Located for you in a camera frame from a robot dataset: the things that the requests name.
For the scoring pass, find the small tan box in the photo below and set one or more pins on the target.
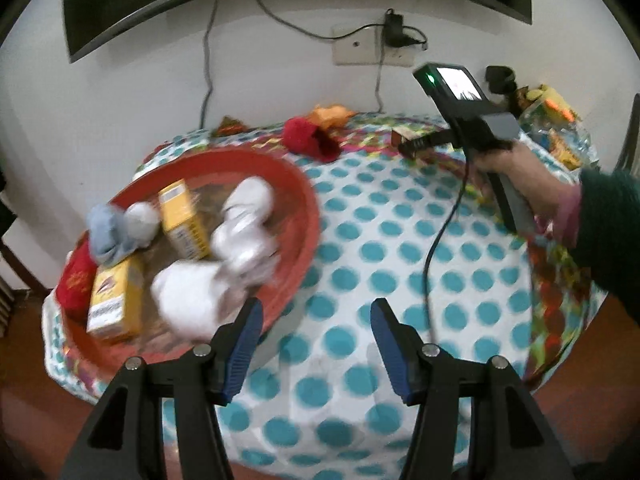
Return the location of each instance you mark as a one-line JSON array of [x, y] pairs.
[[402, 136]]

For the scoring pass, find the red sock roll gold print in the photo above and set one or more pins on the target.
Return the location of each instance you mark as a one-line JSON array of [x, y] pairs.
[[75, 282]]

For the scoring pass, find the black clamp mount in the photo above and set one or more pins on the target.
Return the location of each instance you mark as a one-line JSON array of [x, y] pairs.
[[500, 79]]

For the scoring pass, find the person's right forearm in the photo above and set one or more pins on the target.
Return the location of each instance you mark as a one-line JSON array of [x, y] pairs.
[[610, 230]]

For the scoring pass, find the polka-dot tablecloth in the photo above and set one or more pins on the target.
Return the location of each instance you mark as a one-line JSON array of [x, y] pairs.
[[375, 250]]

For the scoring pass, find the grey-white sock roll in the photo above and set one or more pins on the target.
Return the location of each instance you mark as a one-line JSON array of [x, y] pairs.
[[250, 200]]

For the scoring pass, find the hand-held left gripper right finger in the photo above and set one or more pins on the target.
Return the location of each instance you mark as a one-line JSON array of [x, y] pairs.
[[395, 360]]

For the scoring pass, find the black charger adapter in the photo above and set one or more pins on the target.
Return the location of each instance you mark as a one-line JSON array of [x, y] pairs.
[[394, 27]]

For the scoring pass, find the yellow plush toy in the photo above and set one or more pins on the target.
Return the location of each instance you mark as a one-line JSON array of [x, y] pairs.
[[550, 100]]

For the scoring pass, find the black plug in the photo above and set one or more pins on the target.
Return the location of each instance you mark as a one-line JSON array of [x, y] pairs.
[[414, 40]]

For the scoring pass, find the light blue sock roll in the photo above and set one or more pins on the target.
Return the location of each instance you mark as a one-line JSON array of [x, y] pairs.
[[107, 235]]

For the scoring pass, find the orange toy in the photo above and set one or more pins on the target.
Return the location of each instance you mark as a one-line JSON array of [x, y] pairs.
[[332, 114]]

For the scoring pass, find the red round tray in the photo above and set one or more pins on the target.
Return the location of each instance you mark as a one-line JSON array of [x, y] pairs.
[[295, 200]]

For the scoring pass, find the small white sock ball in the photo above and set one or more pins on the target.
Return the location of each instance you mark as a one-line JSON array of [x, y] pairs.
[[142, 220]]

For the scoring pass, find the plain red sock roll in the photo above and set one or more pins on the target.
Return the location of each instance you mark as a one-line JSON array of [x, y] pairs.
[[305, 135]]

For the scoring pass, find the clear plastic bag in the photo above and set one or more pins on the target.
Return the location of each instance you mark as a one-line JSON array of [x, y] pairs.
[[245, 252]]

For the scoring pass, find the small red wrapper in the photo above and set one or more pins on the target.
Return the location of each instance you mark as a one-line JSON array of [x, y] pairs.
[[230, 126]]

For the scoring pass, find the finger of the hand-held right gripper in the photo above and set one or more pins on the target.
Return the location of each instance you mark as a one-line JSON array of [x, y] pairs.
[[425, 143]]

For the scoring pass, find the white wall socket plate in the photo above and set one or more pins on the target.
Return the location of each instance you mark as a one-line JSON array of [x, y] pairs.
[[357, 45]]

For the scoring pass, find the pile of colourful packets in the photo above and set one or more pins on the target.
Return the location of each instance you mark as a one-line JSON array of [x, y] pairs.
[[565, 145]]

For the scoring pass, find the large white sock roll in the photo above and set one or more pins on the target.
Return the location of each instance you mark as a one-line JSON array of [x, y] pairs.
[[192, 300]]

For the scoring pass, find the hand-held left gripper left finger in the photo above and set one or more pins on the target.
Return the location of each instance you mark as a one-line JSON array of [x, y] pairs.
[[245, 350]]

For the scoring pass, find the tall yellow box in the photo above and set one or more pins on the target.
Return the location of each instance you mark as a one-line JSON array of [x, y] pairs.
[[182, 225]]

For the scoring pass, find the person's right hand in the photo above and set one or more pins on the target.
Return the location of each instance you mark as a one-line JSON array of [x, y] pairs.
[[535, 180]]

